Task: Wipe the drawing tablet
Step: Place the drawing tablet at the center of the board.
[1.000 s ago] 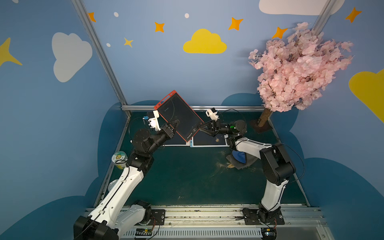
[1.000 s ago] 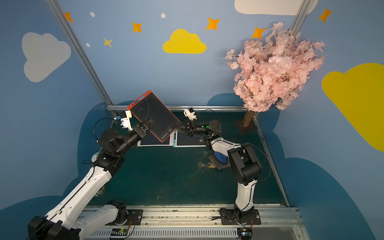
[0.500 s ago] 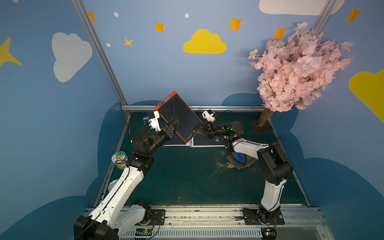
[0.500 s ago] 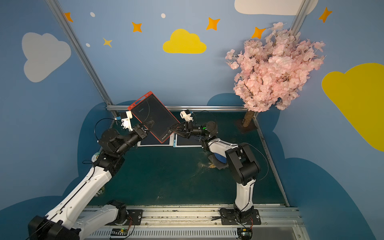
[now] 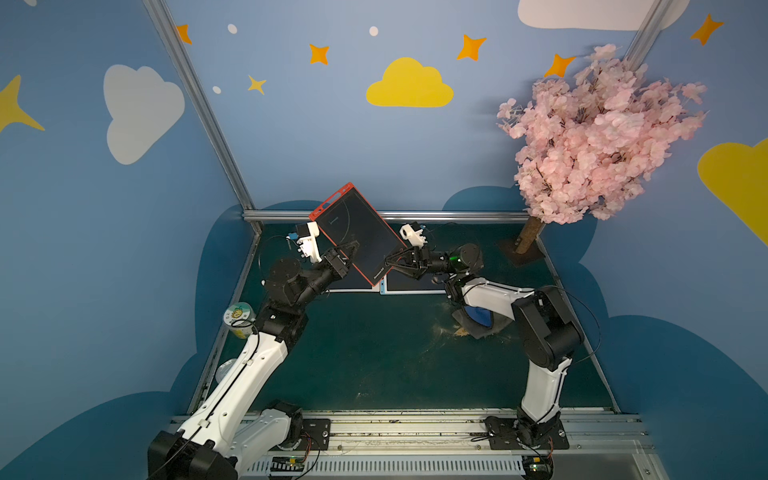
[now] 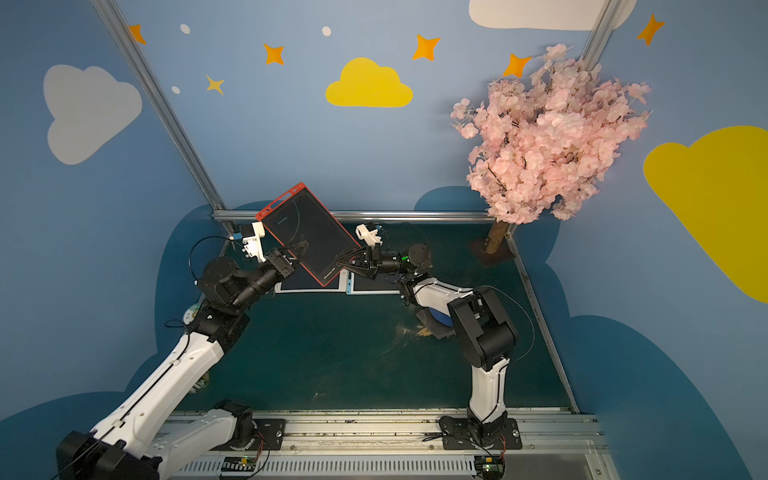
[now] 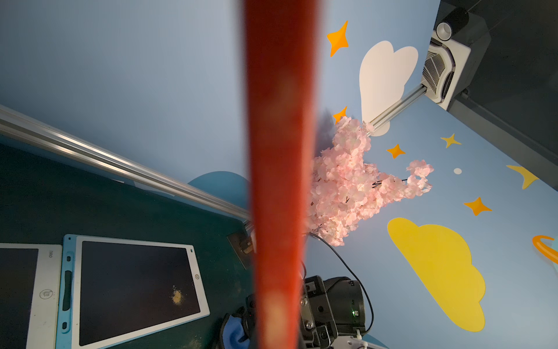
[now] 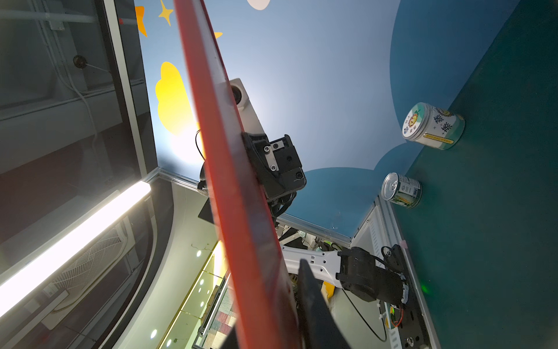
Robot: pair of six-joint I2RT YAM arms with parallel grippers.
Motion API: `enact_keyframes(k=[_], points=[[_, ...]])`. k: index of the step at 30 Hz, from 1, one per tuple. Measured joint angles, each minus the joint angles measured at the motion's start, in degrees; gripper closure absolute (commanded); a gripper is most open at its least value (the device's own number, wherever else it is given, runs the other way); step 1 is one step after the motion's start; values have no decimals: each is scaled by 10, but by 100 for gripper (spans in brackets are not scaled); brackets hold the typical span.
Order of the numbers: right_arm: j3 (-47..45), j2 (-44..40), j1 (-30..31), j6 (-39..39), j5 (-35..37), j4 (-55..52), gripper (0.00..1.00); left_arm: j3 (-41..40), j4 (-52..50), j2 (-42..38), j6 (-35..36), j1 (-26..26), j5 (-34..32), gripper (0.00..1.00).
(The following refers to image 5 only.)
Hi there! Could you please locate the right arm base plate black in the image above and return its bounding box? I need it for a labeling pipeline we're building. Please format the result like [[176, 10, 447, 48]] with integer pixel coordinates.
[[483, 415, 570, 452]]

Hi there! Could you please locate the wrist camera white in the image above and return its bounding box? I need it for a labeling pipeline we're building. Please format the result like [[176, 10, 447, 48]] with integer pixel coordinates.
[[286, 222, 321, 264], [399, 222, 428, 248]]

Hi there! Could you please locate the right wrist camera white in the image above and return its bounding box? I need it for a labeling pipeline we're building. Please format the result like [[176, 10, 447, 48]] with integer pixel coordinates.
[[399, 222, 428, 248]]

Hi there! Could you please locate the left controller board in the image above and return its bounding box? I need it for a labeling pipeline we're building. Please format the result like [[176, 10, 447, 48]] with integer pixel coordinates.
[[268, 456, 311, 477]]

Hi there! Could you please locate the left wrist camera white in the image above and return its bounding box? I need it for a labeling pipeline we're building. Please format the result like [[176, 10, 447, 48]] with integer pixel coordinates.
[[286, 222, 321, 264]]

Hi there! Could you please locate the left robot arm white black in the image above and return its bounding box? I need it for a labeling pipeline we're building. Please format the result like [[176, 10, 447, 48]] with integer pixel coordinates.
[[148, 241, 359, 479]]

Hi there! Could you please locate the aluminium mounting rail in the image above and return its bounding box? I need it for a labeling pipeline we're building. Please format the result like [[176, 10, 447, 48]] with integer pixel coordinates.
[[237, 409, 667, 479]]

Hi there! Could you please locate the grey blue wiping cloth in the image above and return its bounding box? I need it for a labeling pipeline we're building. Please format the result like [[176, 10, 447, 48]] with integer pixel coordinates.
[[452, 306, 514, 339]]

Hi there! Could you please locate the right controller board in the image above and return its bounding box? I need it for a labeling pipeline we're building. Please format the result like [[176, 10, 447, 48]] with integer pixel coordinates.
[[522, 456, 554, 480]]

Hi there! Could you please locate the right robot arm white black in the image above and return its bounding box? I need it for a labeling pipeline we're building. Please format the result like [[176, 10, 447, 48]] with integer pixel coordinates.
[[385, 244, 585, 440]]

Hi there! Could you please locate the pink cherry blossom tree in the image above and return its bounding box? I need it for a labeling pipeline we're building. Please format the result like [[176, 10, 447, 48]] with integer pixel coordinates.
[[497, 44, 707, 265]]

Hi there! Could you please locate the white framed drawing tablet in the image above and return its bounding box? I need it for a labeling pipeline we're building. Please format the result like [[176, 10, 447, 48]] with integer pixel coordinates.
[[328, 275, 381, 293]]

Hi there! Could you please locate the red framed drawing tablet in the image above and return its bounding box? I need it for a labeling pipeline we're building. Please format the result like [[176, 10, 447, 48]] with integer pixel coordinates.
[[309, 183, 406, 287]]

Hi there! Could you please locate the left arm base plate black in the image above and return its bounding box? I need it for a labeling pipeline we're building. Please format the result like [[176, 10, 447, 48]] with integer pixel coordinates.
[[278, 419, 331, 451]]

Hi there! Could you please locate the controller board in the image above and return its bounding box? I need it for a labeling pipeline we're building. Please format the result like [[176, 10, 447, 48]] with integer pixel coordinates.
[[268, 456, 311, 477], [522, 456, 554, 480]]

